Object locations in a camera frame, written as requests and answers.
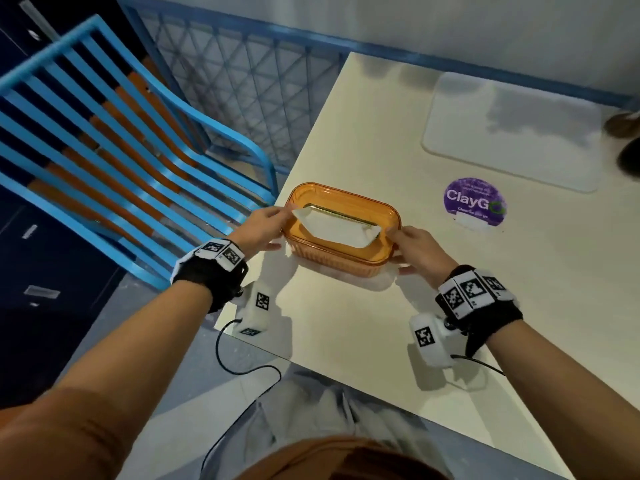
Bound person's left hand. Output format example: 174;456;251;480
227;206;297;259

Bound person's right hand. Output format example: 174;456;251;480
385;226;460;289

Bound orange plastic tissue box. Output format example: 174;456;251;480
281;182;402;279

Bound person's right forearm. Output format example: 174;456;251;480
486;320;640;480

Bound person's left forearm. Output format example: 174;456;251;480
47;279;215;435

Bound white tissue sheet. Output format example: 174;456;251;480
292;204;383;249

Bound black left wristband with markers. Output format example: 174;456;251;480
171;239;249;313

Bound black wristband with markers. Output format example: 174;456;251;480
435;265;523;358
171;239;249;313

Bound black right wristband with markers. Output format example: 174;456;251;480
435;265;523;358

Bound purple round sticker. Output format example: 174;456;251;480
443;177;508;232

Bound person's light grey trousers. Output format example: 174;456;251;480
200;365;451;480

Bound white rectangular table mat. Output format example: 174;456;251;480
421;71;608;194

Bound blue metal mesh fence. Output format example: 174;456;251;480
116;0;640;176

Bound dark blue cabinet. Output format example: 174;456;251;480
0;0;126;410

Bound dark round object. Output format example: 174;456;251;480
616;137;640;178

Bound brown round object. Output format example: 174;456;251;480
602;111;640;140

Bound blue slatted metal chair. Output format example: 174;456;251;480
0;15;279;291

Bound person's orange shirt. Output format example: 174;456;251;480
0;387;451;480

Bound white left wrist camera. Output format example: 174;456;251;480
232;281;273;338

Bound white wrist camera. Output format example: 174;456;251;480
409;312;458;369
232;281;273;338

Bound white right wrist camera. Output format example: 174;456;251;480
409;312;458;369

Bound black left camera cable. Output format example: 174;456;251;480
199;319;283;480

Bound black camera cable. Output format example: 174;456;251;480
450;355;506;376
199;319;283;480

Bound black right camera cable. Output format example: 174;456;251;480
450;355;506;376

